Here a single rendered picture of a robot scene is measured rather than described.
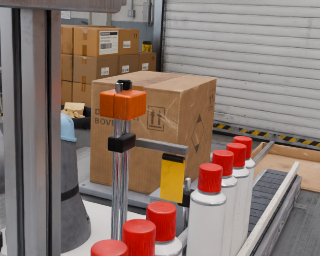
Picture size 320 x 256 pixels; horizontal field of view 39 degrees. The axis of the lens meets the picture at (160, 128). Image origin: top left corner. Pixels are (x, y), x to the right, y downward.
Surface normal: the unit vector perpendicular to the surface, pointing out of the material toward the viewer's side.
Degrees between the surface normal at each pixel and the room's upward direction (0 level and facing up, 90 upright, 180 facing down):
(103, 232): 4
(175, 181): 90
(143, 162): 90
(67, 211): 69
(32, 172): 90
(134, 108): 90
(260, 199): 0
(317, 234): 0
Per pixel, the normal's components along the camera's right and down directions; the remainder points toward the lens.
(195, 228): -0.69, 0.14
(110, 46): 0.88, 0.17
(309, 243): 0.05, -0.97
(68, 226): 0.64, -0.14
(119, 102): -0.43, 0.19
